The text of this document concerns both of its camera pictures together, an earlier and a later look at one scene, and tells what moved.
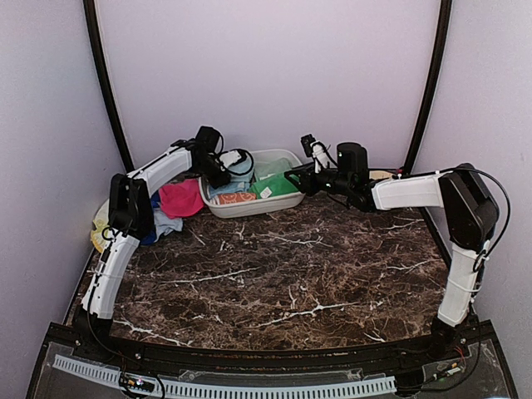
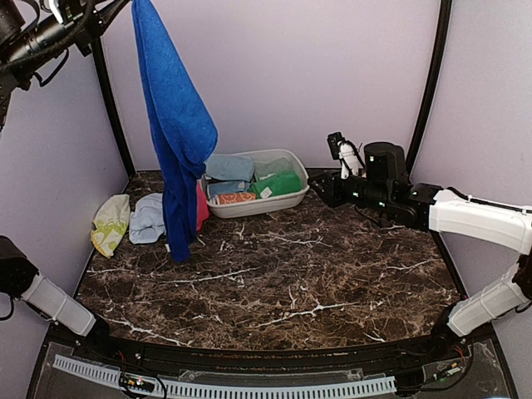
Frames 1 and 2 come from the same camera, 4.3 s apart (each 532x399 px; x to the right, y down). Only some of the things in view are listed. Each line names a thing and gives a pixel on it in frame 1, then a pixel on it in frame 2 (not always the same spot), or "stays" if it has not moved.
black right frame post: (422, 119) stays
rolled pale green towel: (272, 167) stays
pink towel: (181, 199) to (202, 205)
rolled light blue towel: (230, 188) stays
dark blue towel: (150, 238) to (182, 128)
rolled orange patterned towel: (224, 198) stays
